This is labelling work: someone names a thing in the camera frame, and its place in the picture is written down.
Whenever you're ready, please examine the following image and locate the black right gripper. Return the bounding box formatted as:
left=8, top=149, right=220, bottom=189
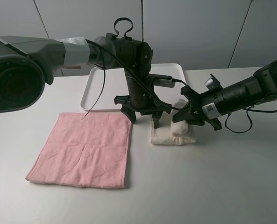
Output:
left=172, top=86, right=222, bottom=131

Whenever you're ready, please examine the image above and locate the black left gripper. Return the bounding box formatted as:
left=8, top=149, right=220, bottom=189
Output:
left=114, top=68, right=171, bottom=128

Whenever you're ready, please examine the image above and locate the cream white towel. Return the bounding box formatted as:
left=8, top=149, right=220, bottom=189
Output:
left=150, top=110, right=196, bottom=146

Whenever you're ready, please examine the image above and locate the pink towel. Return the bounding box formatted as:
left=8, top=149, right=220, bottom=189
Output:
left=26, top=112, right=132, bottom=189

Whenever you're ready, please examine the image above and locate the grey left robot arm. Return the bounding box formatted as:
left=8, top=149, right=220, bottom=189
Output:
left=0, top=33, right=171, bottom=126

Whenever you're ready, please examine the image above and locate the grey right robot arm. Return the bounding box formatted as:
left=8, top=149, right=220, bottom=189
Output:
left=172, top=60, right=277, bottom=131

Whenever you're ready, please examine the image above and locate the white rectangular plastic tray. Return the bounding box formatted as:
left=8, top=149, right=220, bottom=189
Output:
left=80, top=63, right=186, bottom=111

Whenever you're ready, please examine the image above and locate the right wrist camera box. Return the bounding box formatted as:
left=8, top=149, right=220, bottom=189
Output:
left=205, top=74, right=223, bottom=90

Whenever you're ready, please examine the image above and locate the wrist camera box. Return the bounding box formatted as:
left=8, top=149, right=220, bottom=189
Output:
left=205, top=74, right=223, bottom=90
left=149, top=74, right=175, bottom=88

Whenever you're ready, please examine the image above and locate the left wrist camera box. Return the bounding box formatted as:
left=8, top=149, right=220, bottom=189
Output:
left=149, top=74, right=175, bottom=88

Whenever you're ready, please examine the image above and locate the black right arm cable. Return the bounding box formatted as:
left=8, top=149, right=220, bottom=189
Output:
left=224, top=102, right=277, bottom=224

